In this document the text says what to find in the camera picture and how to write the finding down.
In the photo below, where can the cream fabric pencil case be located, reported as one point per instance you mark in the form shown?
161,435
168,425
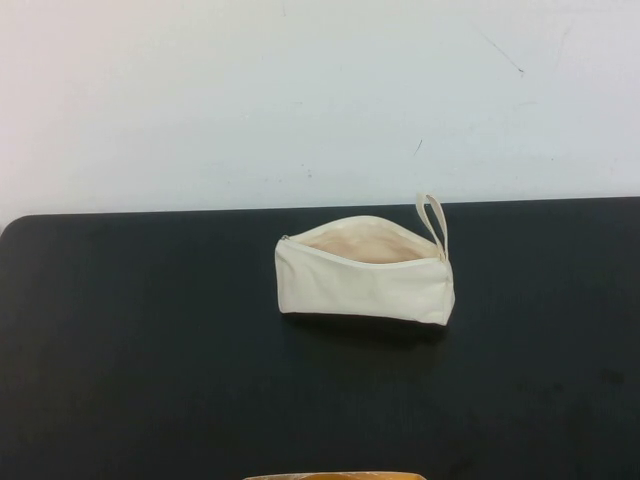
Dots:
365,290

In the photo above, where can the yellow rimmed object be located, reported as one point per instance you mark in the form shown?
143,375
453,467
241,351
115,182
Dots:
330,470

